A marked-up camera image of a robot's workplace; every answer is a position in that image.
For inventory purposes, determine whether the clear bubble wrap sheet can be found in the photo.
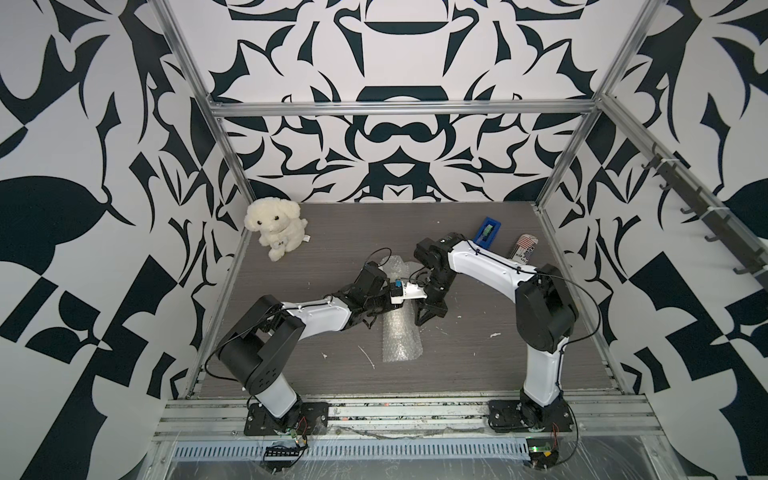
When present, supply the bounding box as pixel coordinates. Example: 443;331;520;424
381;255;423;363

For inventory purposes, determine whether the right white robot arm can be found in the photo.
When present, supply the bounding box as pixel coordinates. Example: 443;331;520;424
414;232;579;408

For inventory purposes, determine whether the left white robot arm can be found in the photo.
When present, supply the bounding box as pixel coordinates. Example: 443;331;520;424
214;262;405;429

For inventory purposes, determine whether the blue tape dispenser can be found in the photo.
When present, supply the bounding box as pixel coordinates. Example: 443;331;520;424
473;217;501;250

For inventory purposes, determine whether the flag print soda can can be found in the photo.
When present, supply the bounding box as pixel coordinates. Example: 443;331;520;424
508;234;539;265

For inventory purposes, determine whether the white plush toy dog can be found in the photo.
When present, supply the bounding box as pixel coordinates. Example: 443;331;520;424
244;197;311;262

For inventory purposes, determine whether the left electronics board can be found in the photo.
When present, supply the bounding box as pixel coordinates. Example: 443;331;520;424
260;443;309;473

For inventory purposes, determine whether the electronics board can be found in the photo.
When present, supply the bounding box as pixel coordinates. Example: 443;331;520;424
524;437;559;471
260;443;309;473

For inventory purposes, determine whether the right electronics board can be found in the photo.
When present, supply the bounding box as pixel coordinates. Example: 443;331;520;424
524;437;559;471

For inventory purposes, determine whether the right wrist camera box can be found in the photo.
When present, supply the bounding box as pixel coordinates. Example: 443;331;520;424
389;280;427;305

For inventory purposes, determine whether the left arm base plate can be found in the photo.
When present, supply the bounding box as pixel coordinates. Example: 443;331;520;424
244;400;330;436

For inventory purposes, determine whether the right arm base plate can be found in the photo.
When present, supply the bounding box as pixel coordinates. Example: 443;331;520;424
488;398;574;433

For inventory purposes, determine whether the white slotted cable duct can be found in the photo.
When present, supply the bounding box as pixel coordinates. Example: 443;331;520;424
173;437;530;461

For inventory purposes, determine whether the aluminium frame crossbar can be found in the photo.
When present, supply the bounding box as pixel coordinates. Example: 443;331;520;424
209;99;595;118

